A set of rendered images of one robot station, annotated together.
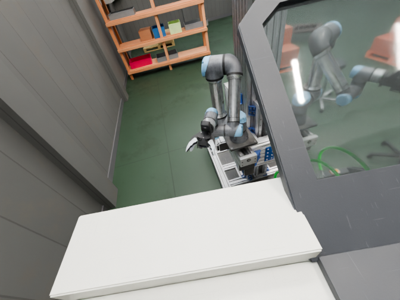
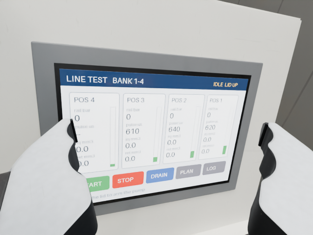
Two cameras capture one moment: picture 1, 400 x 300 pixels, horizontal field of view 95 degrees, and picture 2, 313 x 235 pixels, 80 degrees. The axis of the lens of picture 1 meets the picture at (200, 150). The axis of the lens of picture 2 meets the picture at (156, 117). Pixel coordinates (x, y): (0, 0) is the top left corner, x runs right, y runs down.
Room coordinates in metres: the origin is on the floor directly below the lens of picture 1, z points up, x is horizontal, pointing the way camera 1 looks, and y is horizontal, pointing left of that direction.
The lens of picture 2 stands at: (0.70, -0.05, 1.51)
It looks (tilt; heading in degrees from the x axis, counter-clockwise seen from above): 29 degrees down; 154
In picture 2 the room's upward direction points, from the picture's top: 10 degrees clockwise
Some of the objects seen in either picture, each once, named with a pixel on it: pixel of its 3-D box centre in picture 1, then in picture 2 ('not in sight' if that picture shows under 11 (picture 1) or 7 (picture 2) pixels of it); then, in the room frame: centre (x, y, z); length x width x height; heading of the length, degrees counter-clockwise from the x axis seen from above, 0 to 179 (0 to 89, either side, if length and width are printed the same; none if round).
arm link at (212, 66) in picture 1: (217, 96); not in sight; (1.13, -0.21, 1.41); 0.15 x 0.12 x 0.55; 67
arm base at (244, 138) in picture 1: (238, 132); not in sight; (1.08, -0.33, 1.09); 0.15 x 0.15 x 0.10
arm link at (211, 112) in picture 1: (211, 117); not in sight; (0.89, -0.11, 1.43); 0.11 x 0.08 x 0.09; 157
